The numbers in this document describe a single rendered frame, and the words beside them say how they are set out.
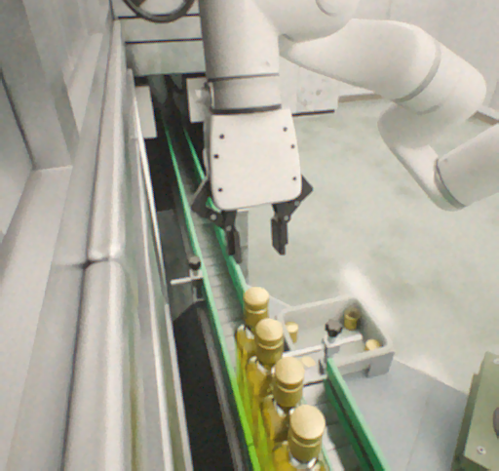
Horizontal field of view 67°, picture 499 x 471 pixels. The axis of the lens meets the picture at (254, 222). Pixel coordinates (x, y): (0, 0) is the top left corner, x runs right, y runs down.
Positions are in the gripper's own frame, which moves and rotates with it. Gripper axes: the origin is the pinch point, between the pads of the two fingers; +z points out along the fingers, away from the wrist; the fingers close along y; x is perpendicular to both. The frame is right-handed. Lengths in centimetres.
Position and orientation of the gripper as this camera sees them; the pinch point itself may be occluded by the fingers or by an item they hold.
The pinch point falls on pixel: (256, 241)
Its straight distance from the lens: 45.4
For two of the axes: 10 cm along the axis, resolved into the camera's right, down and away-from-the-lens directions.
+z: 0.8, 9.3, 3.5
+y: 9.6, -1.7, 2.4
